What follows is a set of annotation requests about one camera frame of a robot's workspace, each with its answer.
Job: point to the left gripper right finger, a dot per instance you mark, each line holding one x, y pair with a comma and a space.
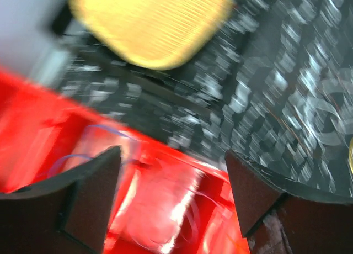
279, 215

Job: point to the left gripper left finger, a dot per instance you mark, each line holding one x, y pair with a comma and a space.
67, 213

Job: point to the red bin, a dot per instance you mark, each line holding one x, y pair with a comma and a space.
170, 203
43, 133

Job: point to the red bin right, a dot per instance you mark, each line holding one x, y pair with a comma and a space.
170, 203

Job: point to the black patterned table mat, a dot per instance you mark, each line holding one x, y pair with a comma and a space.
281, 73

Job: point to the orange woven tray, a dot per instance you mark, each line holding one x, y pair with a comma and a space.
153, 34

